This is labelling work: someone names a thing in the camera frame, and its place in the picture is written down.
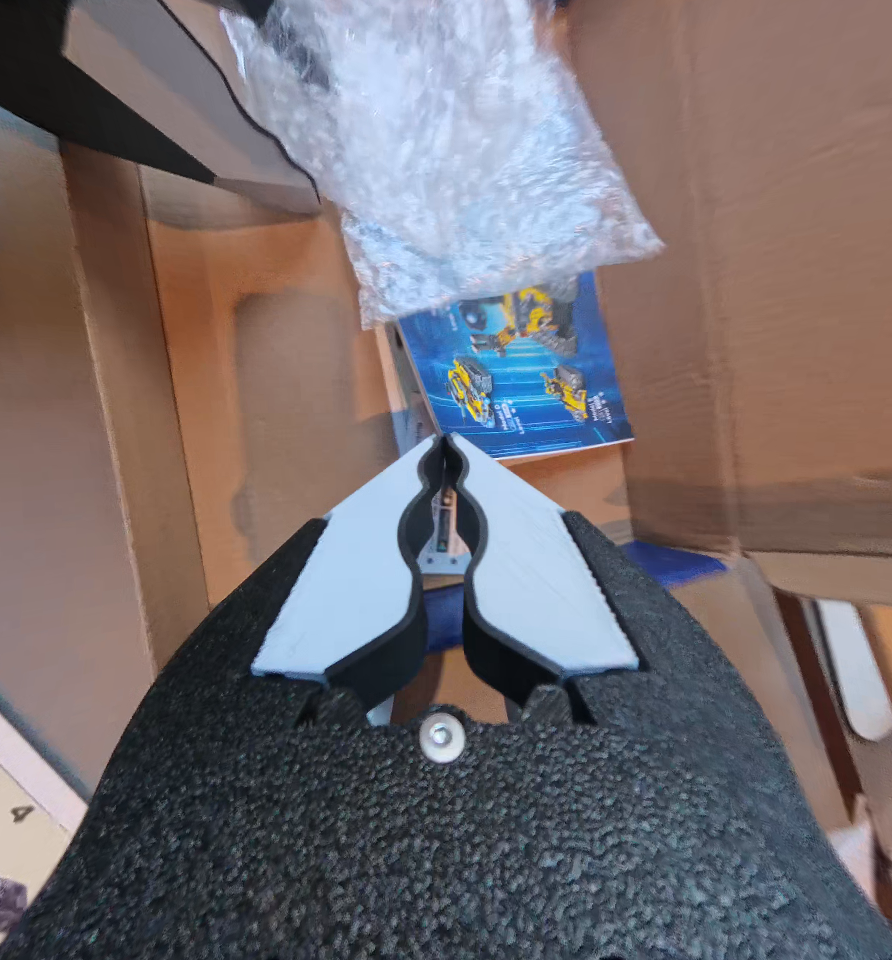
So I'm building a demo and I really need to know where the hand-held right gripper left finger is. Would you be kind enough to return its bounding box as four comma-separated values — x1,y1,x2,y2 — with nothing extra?
249,433,449,714

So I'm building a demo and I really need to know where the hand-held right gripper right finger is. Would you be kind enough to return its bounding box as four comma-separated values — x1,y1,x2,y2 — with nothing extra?
444,432,641,710

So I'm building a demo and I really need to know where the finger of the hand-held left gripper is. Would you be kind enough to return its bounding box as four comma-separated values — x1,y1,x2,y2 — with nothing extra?
62,0,323,220

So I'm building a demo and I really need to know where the blue robot picture booklet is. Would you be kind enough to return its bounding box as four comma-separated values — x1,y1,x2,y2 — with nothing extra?
395,270,636,460

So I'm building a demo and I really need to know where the clear bubble wrap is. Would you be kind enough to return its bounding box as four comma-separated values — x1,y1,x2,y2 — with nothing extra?
219,0,666,331

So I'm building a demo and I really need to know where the blue cardboard kit box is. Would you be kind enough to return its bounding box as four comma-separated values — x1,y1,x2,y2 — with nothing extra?
0,0,892,826

